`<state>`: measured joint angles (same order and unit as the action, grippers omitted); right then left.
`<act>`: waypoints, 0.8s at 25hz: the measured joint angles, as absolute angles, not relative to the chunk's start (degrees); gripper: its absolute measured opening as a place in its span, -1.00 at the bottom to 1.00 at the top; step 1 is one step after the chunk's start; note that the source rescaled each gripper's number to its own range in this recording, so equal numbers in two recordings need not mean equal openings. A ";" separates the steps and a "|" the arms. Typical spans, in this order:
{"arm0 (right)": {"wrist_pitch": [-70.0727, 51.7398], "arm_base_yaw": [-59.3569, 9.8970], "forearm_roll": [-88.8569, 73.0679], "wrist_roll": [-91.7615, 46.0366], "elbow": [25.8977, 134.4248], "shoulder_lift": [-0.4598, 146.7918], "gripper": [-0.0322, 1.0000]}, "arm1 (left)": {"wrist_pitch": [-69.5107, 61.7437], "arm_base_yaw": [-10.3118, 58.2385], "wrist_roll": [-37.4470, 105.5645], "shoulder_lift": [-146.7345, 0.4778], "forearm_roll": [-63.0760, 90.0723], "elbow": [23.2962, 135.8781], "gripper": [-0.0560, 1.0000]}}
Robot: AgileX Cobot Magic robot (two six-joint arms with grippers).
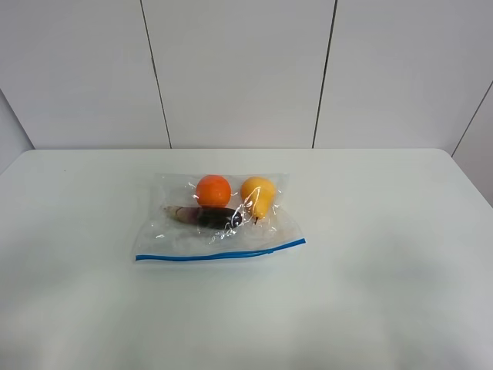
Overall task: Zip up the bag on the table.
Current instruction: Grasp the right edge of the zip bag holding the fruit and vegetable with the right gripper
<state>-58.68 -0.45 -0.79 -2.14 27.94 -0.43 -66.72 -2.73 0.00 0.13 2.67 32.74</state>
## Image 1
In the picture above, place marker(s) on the clear zip bag blue seal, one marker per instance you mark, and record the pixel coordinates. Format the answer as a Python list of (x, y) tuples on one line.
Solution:
[(161, 238)]

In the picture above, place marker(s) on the yellow pear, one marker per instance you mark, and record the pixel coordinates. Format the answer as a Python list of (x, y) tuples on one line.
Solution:
[(257, 194)]

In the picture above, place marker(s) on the orange fruit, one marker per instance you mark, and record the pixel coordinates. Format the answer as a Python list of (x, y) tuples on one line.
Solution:
[(213, 191)]

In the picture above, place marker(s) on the dark purple eggplant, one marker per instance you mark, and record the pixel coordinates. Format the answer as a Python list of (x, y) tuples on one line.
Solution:
[(217, 218)]

